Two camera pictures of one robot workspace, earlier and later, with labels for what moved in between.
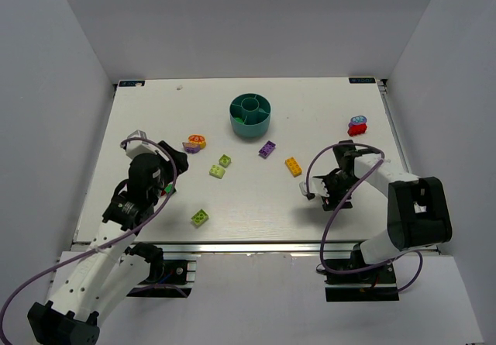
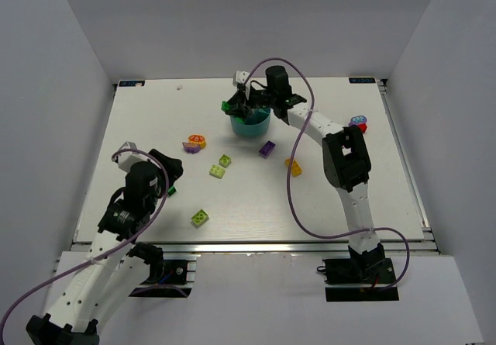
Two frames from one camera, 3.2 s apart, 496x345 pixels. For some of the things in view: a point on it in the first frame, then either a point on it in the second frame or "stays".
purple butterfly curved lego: [191, 148] stays
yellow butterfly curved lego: [198, 139] stays
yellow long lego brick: [293, 167] stays
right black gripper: [334, 189] → [243, 102]
